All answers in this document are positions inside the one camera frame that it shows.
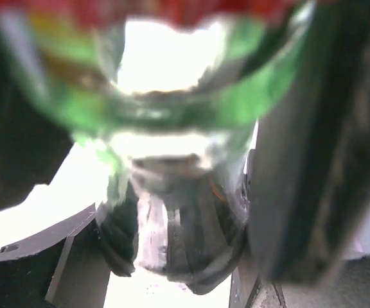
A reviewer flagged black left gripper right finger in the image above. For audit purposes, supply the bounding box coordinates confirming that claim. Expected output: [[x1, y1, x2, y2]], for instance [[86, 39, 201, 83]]
[[228, 147, 370, 308]]

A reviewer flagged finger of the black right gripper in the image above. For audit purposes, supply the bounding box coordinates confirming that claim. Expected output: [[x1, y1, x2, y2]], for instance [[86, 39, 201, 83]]
[[0, 44, 73, 210], [249, 1, 370, 284]]

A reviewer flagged cola bottle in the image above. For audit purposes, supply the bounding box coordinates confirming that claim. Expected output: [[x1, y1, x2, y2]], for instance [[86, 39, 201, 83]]
[[0, 1, 316, 295]]

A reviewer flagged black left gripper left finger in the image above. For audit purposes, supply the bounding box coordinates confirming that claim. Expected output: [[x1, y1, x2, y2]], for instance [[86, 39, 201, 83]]
[[0, 205, 110, 308]]

